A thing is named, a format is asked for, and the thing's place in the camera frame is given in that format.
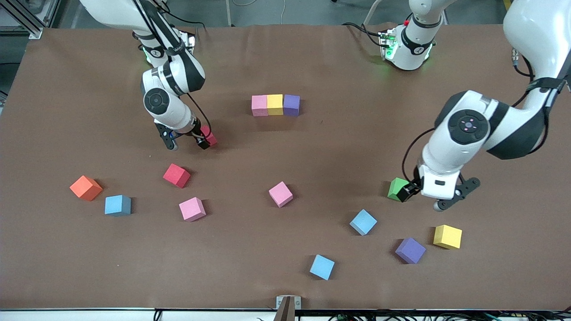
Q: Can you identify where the black arm base cable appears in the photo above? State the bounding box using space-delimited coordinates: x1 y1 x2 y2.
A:
342 21 385 47

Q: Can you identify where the yellow foam block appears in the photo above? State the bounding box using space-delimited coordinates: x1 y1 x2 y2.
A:
433 224 463 250
267 94 285 116

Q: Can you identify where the red foam block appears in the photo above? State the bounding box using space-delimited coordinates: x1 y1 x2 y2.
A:
200 125 218 148
162 163 191 189

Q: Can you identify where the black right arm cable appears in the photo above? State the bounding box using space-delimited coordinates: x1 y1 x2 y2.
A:
185 91 213 137

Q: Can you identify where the green foam block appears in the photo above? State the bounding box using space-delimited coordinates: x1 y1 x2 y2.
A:
387 177 411 202

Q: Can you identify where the brown table cover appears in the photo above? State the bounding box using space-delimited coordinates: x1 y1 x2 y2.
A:
0 22 571 311

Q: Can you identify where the thin white cable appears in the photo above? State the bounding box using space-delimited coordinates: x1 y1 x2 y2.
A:
232 0 288 25

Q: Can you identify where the pink foam block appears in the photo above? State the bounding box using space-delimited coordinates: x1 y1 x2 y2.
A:
178 197 207 222
251 95 269 117
268 181 294 208

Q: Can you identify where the orange foam block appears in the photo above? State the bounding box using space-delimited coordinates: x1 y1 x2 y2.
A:
70 175 103 202

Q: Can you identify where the aluminium frame profile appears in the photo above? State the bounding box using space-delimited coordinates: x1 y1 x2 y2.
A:
0 0 45 40

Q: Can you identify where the metal table bracket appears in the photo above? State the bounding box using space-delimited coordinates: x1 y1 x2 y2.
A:
276 295 302 321

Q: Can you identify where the blue foam block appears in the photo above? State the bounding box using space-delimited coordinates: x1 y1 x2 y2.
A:
309 254 335 281
104 195 132 217
349 209 378 236

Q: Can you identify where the black cable with metal connector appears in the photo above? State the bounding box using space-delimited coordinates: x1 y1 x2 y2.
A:
510 47 536 83

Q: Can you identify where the purple foam block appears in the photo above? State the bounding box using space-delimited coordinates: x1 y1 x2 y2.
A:
394 237 426 265
283 94 301 117

